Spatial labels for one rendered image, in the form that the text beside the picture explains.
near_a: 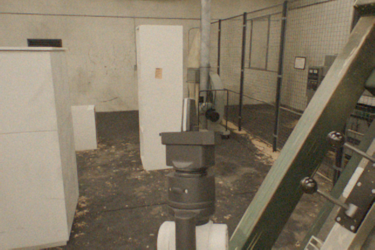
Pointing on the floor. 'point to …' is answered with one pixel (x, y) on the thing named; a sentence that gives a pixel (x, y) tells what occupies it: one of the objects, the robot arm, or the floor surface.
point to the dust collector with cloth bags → (196, 68)
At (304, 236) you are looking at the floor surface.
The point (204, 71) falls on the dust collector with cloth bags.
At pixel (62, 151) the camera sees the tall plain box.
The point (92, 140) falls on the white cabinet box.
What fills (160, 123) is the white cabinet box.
